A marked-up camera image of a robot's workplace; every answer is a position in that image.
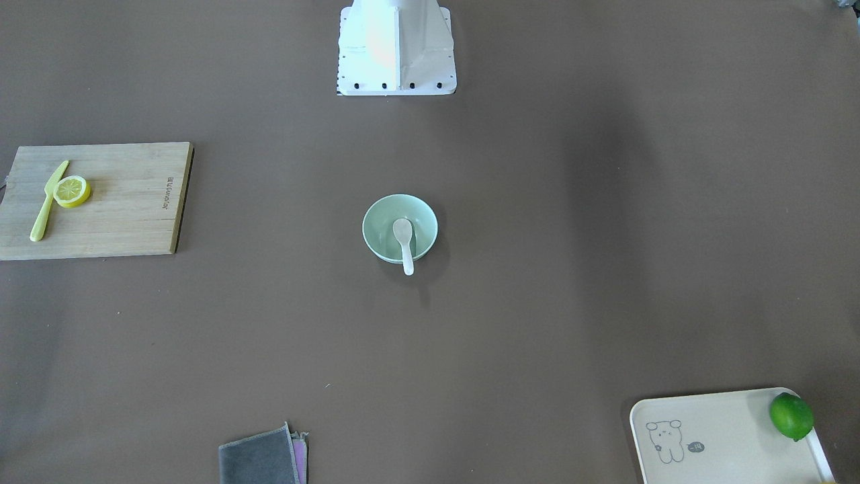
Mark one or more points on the white ceramic spoon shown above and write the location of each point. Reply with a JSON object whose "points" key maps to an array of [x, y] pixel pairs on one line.
{"points": [[403, 231]]}

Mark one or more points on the light green bowl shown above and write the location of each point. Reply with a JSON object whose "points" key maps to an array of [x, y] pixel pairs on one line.
{"points": [[377, 227]]}

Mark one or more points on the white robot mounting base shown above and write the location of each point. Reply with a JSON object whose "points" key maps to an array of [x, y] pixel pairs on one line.
{"points": [[396, 48]]}

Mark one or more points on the grey folded cloth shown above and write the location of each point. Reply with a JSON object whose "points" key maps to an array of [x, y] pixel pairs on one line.
{"points": [[278, 456]]}

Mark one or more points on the bamboo cutting board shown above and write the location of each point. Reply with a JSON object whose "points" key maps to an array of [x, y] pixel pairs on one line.
{"points": [[135, 207]]}

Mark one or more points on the beige rabbit tray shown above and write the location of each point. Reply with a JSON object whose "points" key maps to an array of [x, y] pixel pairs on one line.
{"points": [[725, 437]]}

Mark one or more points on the lemon half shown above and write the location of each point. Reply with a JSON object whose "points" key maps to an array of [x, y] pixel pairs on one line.
{"points": [[72, 191]]}

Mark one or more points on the yellow plastic knife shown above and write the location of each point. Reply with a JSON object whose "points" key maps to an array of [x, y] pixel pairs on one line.
{"points": [[40, 223]]}

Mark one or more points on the green lime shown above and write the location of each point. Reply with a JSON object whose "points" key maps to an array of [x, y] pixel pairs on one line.
{"points": [[791, 416]]}

